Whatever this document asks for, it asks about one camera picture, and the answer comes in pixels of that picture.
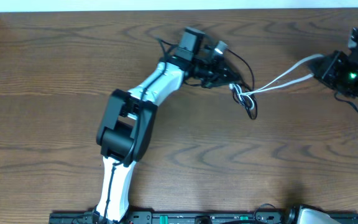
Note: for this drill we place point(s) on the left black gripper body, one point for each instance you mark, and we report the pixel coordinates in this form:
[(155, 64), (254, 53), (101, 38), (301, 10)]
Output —
[(217, 72)]

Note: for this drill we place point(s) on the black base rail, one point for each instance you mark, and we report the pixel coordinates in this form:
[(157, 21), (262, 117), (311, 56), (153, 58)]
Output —
[(139, 217)]

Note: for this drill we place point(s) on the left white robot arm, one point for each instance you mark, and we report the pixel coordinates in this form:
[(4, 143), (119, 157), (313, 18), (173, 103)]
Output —
[(126, 127)]

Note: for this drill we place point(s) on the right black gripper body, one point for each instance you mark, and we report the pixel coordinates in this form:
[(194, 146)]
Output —
[(348, 78)]

